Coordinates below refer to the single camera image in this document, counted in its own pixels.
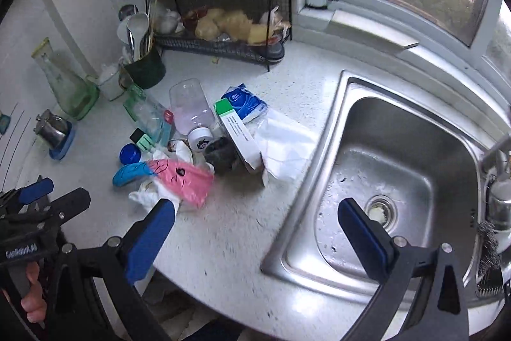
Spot blue red blister pack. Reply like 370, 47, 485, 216
157, 109, 175, 148

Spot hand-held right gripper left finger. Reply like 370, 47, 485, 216
47, 198, 176, 341

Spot sink drain strainer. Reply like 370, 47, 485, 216
365, 195, 400, 228

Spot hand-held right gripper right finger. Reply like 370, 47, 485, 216
337, 198, 469, 341

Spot white plastic bag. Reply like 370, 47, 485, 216
253, 107, 318, 182
128, 181, 180, 212

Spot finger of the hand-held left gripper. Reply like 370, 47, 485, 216
43, 188, 92, 222
0, 177, 54, 214

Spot ginger root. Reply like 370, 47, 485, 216
195, 7, 268, 44

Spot blue tissue pack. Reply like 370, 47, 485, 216
221, 84, 268, 124

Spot steel ladle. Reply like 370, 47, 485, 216
118, 4, 138, 22

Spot dark green mug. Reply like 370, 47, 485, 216
122, 45, 166, 90

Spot white plastic ladle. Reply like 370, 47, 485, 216
117, 12, 150, 50

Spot white garlic bulb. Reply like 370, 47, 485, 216
154, 9, 180, 34

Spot clear plastic bottle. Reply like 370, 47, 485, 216
169, 78, 218, 154

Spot steel faucet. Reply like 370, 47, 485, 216
481, 143, 511, 234

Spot pink blue printed bag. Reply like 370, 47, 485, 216
112, 159, 215, 206

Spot white tissue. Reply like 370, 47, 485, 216
170, 140, 197, 168

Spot steel wool scrubber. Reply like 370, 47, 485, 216
475, 221, 501, 270

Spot glass flask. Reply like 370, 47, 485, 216
32, 37, 100, 121

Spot green white carton box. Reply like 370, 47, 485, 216
213, 99, 266, 174

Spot black wire rack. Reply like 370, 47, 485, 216
144, 0, 294, 72

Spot green black plug adapter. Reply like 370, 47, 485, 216
130, 128, 154, 153

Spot black bag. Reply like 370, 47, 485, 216
204, 137, 240, 176

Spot stainless steel sink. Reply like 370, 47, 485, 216
261, 70, 496, 320

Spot green backed blister pack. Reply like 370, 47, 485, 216
123, 83, 166, 134

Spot blue bottle cap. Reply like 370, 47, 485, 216
120, 144, 141, 165

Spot person's left hand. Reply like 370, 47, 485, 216
20, 263, 46, 326

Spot small steel pot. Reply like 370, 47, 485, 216
34, 109, 68, 148

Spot red mesh bag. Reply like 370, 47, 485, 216
181, 9, 208, 26

